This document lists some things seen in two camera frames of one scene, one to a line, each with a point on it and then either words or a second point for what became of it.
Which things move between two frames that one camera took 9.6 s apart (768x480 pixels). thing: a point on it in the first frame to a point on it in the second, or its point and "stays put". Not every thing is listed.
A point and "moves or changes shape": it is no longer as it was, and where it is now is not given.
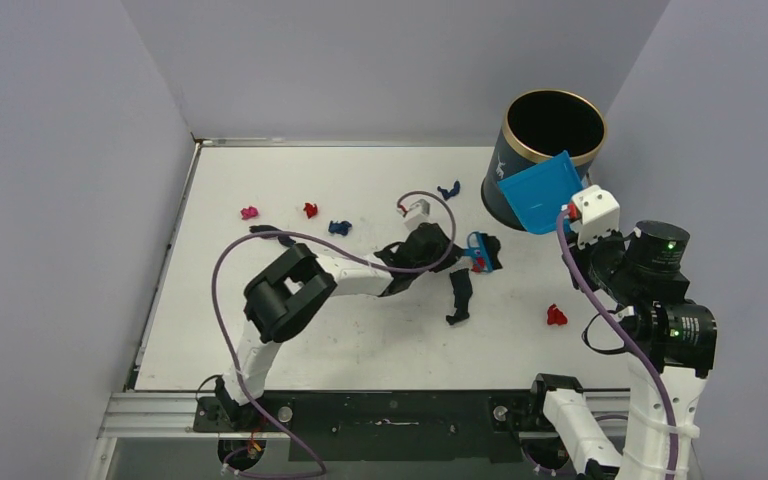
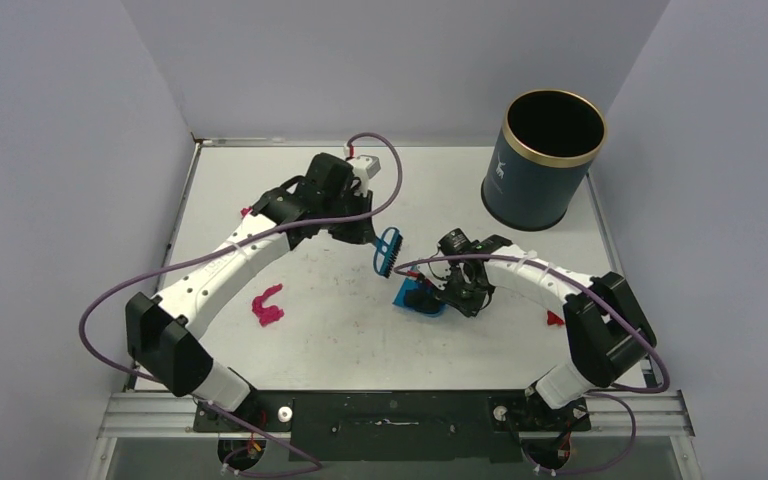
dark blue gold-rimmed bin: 537,126 stays put
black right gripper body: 586,258 to 457,292
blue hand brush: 483,249 moves or changes shape
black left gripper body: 443,250 to 349,206
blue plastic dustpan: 537,193 to 414,284
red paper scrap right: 555,315 stays put
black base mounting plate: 387,426 stays put
